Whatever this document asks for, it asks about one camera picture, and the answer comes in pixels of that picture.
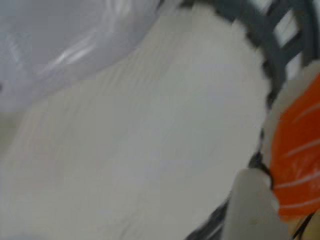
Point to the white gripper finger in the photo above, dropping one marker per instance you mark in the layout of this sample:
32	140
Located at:
252	212

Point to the orange salmon sushi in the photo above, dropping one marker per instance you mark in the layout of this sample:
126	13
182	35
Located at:
297	150

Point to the white Shinkansen toy locomotive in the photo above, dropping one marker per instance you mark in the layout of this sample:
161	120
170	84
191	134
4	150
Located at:
62	37

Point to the gray circular toy track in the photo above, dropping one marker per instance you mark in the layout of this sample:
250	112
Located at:
262	32

